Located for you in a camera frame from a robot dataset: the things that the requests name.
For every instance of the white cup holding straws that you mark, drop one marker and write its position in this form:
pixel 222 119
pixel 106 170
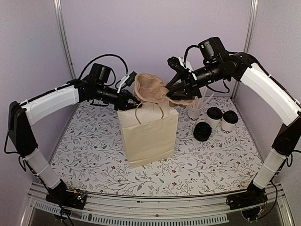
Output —
pixel 194 114

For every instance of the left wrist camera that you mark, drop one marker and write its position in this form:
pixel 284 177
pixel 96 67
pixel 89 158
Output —
pixel 126 81

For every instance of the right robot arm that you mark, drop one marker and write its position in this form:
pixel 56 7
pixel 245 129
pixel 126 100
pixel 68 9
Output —
pixel 220 64

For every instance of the aluminium front rail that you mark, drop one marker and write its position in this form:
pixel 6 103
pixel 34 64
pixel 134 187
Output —
pixel 117 210

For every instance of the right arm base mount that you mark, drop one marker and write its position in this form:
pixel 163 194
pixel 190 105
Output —
pixel 247 202

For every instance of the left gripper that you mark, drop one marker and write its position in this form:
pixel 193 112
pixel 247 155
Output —
pixel 122 103

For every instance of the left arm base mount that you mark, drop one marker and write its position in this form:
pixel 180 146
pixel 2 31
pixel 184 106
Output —
pixel 75 199

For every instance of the floral table mat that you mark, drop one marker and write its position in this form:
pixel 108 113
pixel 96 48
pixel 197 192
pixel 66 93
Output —
pixel 91 157

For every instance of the right aluminium frame post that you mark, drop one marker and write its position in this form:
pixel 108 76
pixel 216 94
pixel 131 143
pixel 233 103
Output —
pixel 248 39

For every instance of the brown cardboard cup carrier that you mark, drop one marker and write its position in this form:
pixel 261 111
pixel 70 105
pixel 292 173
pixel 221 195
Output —
pixel 150 88

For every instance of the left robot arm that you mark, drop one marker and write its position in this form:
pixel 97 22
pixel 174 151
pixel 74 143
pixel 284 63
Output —
pixel 22 116

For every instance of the kraft paper bag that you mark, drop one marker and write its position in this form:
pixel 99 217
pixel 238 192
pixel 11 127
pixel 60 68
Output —
pixel 148 132

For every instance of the white paper cup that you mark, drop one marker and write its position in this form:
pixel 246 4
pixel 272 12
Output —
pixel 213 123
pixel 226 127

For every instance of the left aluminium frame post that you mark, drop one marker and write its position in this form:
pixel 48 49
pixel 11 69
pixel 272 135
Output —
pixel 63 36

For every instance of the aluminium frame post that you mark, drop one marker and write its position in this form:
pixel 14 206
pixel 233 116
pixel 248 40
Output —
pixel 248 39
pixel 63 36

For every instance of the stack of black lids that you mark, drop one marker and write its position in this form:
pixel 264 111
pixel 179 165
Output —
pixel 202 131

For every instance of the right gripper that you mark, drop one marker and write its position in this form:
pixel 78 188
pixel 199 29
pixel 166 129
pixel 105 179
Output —
pixel 189 86

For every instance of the bundle of wrapped white straws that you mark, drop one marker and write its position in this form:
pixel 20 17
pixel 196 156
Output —
pixel 201 101

